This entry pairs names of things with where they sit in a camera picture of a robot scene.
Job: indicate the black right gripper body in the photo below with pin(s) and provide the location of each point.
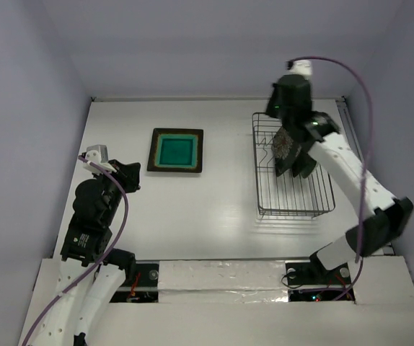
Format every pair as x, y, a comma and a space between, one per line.
293, 145

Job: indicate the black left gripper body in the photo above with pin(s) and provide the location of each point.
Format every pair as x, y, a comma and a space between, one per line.
117, 194

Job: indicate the dark floral pattern plate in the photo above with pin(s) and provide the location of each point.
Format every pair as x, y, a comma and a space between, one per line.
285, 151

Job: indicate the square teal glazed plate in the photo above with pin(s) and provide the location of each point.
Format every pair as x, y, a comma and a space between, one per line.
177, 150

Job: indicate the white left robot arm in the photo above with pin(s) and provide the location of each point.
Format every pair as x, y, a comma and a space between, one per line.
91, 267

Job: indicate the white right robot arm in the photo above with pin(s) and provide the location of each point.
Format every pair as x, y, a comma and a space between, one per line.
308, 138

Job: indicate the white foam front board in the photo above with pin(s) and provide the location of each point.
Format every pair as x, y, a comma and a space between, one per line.
228, 302

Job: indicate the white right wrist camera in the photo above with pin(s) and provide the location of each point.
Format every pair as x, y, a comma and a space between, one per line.
300, 67

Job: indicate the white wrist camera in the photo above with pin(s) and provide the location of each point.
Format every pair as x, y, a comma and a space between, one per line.
300, 67
96, 154

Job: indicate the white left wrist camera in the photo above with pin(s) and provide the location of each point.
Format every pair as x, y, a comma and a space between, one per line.
96, 154

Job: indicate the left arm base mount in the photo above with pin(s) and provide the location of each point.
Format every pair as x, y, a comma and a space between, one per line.
143, 286

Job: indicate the metal wire dish rack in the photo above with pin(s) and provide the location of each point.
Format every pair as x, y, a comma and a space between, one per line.
286, 196

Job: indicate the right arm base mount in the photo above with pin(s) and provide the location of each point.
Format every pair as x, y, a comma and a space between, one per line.
306, 284

